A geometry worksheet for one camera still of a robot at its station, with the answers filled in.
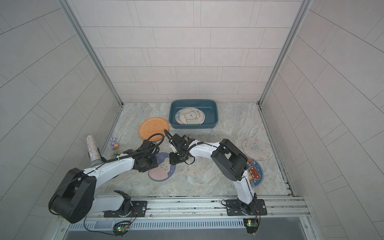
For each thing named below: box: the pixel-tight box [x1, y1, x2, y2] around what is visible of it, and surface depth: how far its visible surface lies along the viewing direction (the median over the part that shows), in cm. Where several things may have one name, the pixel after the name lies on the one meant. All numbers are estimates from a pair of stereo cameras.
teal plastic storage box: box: [168, 99, 219, 129], surface depth 111 cm
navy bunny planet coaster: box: [148, 152, 176, 182], surface depth 84 cm
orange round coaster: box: [138, 117, 170, 142], surface depth 104 cm
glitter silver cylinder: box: [86, 135, 101, 164], surface depth 69 cm
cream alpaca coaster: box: [180, 107, 204, 125], surface depth 110 cm
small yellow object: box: [111, 151, 121, 159], surface depth 90 cm
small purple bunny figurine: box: [110, 137, 119, 150], surface depth 92 cm
